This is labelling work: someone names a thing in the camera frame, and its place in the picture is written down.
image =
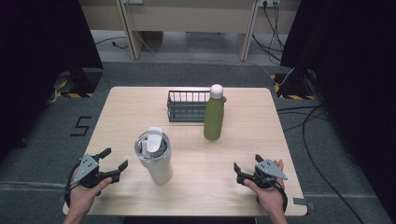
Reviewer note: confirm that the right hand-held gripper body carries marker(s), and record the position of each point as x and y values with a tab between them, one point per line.
264	177

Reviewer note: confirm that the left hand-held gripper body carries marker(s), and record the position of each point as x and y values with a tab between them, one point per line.
88	177

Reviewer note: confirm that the white tumbler with lid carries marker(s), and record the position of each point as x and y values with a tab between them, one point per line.
157	165

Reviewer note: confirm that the green bottle with white cap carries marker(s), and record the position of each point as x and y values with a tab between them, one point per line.
214	119

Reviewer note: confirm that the person's left hand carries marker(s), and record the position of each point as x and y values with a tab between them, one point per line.
81	197

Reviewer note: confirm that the person's right hand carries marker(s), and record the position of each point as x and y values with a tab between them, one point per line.
271	199

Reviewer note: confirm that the stand base with hazard tape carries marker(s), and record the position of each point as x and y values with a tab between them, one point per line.
294	88
84	82

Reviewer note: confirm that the black curtain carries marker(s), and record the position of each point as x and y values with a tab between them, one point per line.
351	62
37	62

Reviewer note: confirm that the grey power strip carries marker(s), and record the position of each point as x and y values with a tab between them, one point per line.
133	1

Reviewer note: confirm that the light wooden desk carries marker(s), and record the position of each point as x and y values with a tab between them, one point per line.
193	15

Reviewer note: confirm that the white wall socket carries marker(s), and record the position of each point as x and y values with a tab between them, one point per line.
269	2

